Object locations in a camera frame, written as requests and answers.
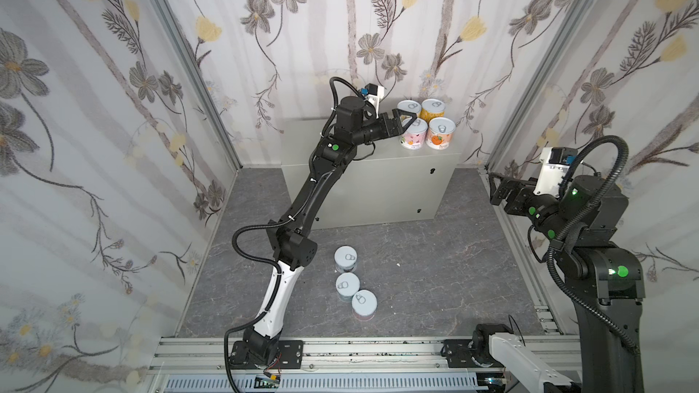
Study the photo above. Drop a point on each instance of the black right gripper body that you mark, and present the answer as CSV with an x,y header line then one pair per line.
x,y
508,193

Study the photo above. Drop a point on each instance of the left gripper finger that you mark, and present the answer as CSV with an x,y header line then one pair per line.
x,y
405,114
411,127

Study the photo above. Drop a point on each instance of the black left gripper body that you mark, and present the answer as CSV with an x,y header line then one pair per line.
x,y
386,124

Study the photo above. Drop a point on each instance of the yellow white label can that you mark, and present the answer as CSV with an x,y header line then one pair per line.
x,y
411,106

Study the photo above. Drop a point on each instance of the pink label can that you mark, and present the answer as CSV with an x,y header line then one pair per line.
x,y
414,136

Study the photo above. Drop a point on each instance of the orange persimmon label can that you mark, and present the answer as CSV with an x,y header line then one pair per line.
x,y
440,132

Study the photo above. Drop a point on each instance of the purple label can front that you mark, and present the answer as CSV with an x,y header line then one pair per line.
x,y
364,304

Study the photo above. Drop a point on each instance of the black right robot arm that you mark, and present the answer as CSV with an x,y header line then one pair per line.
x,y
576,204

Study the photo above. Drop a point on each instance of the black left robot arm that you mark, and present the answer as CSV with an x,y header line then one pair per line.
x,y
354,121

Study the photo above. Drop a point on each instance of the grey metal cabinet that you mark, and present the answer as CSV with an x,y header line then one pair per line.
x,y
395,184

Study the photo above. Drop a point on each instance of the blue label can upper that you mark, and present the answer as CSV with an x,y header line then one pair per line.
x,y
345,258

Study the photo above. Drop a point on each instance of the blue label can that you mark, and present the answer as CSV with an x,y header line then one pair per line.
x,y
345,258
347,285

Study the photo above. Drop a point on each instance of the blue label can lower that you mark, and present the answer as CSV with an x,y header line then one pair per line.
x,y
347,285

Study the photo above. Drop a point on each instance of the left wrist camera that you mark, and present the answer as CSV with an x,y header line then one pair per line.
x,y
374,94

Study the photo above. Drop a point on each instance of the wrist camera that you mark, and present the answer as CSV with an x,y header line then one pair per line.
x,y
555,163
374,94

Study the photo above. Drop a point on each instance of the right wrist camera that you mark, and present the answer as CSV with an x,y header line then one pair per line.
x,y
555,163

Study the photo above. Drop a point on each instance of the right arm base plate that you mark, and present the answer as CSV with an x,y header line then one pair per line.
x,y
462,354

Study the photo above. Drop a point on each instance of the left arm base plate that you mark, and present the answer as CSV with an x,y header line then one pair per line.
x,y
283,354

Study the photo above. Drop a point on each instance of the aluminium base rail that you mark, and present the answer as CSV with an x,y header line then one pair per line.
x,y
178,356

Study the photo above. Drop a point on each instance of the white slotted cable duct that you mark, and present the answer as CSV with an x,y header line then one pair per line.
x,y
362,382

